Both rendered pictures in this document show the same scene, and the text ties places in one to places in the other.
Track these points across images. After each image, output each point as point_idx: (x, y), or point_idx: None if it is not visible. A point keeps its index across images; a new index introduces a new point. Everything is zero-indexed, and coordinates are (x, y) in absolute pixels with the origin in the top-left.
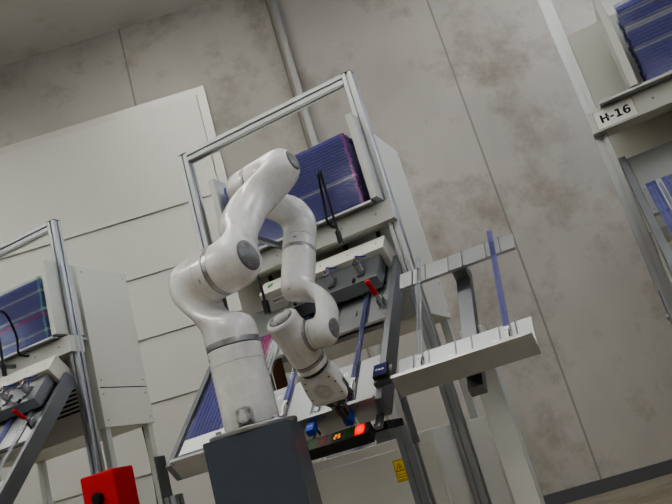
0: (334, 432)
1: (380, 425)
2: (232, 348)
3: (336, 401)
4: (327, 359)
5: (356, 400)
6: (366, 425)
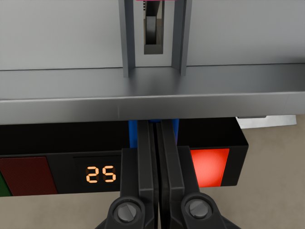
0: (79, 153)
1: (263, 116)
2: None
3: (148, 225)
4: None
5: (238, 103)
6: (233, 160)
